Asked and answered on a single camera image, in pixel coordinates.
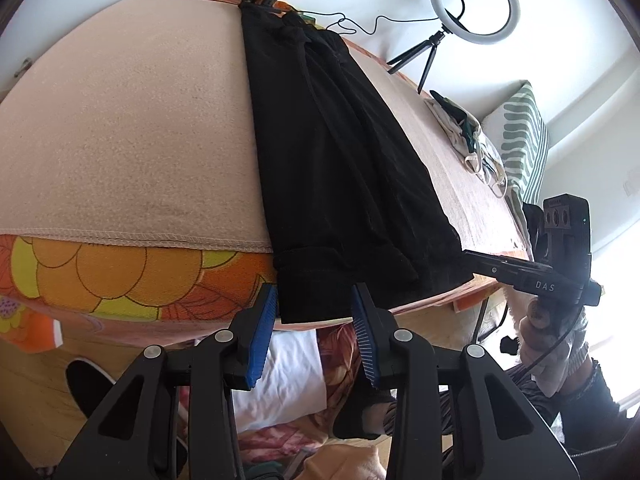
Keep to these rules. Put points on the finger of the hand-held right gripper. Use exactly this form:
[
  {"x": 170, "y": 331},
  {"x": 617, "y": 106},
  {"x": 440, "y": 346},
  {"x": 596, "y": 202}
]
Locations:
[{"x": 495, "y": 267}]

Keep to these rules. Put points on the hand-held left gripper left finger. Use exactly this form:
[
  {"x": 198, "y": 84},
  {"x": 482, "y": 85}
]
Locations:
[{"x": 261, "y": 340}]

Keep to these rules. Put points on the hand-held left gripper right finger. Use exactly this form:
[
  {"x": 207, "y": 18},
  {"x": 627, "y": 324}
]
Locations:
[{"x": 367, "y": 342}]

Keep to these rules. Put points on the black pants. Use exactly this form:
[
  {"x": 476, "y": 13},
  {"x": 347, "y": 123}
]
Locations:
[{"x": 325, "y": 160}]

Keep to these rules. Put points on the person's right forearm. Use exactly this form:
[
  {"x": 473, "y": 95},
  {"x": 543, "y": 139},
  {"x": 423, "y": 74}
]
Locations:
[{"x": 592, "y": 395}]

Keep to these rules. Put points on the pile of light clothes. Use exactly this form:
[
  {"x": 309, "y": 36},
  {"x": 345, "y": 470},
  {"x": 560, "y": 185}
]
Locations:
[{"x": 465, "y": 140}]

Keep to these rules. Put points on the person's right hand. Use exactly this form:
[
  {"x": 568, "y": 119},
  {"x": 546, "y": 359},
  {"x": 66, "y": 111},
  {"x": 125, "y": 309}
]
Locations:
[{"x": 555, "y": 360}]

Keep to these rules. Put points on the white cloth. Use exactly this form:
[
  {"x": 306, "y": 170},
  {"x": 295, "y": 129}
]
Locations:
[{"x": 290, "y": 375}]

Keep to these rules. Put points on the red floral blanket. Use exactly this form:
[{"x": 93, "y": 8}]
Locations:
[{"x": 280, "y": 445}]

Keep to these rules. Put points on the green striped pillow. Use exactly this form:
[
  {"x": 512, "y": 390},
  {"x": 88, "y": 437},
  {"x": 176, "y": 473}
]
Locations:
[{"x": 525, "y": 140}]

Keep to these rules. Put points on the orange floral sheet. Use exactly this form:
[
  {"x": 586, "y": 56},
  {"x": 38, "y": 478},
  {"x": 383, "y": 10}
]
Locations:
[{"x": 125, "y": 280}]

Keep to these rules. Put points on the black shoe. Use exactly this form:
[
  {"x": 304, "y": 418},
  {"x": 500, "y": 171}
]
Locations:
[{"x": 85, "y": 385}]

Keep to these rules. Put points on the pink blanket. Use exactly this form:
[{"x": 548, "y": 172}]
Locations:
[{"x": 125, "y": 135}]

